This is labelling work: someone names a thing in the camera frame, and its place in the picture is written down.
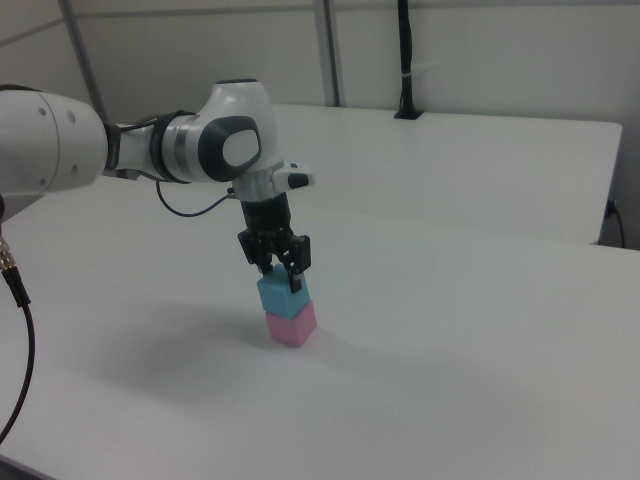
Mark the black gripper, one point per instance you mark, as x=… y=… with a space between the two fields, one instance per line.
x=267 y=220

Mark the blue cube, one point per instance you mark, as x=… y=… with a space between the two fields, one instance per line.
x=275 y=295

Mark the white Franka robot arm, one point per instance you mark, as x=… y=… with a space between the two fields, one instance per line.
x=50 y=145

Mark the pink cube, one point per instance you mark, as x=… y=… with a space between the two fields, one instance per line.
x=292 y=327

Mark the grey partition post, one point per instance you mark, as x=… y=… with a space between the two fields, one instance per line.
x=330 y=50
x=85 y=60

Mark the black clamp pole mount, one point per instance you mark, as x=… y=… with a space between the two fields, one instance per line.
x=406 y=60

